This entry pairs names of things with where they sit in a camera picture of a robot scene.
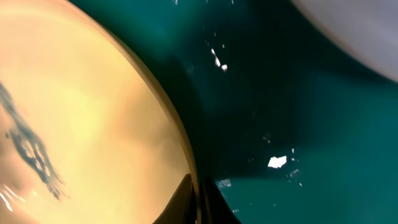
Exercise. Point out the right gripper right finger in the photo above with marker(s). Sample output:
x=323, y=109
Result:
x=214, y=209

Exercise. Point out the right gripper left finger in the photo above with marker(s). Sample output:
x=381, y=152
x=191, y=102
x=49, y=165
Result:
x=182, y=207

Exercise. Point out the yellow plate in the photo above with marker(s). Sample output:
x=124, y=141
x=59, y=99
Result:
x=87, y=133

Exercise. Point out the teal plastic tray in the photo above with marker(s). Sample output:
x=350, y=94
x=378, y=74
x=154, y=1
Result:
x=290, y=128

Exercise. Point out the light blue plate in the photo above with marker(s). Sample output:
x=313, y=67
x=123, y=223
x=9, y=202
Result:
x=365, y=29

